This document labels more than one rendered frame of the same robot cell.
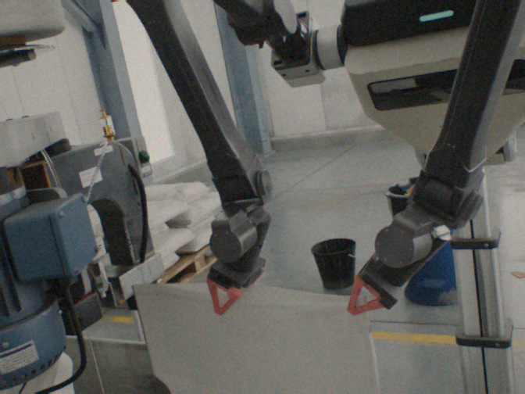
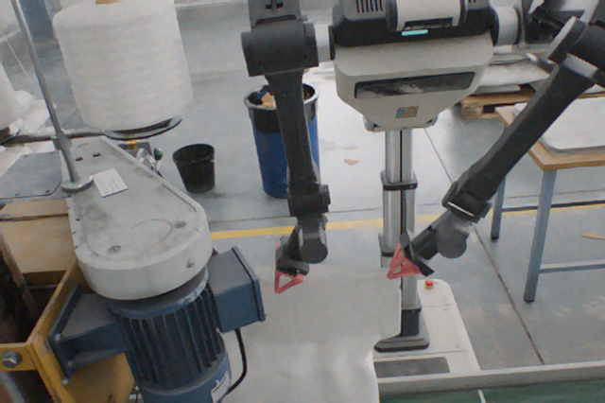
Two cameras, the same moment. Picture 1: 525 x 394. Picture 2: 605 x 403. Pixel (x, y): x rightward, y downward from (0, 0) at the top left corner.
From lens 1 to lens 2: 0.60 m
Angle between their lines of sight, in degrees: 30
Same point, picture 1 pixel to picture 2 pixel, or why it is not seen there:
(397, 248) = (454, 246)
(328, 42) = (321, 43)
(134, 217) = not seen: hidden behind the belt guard
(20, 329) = (222, 367)
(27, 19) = (185, 103)
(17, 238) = (225, 303)
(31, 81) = not seen: outside the picture
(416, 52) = (398, 60)
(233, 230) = (320, 240)
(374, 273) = (418, 254)
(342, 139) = not seen: hidden behind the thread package
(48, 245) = (250, 303)
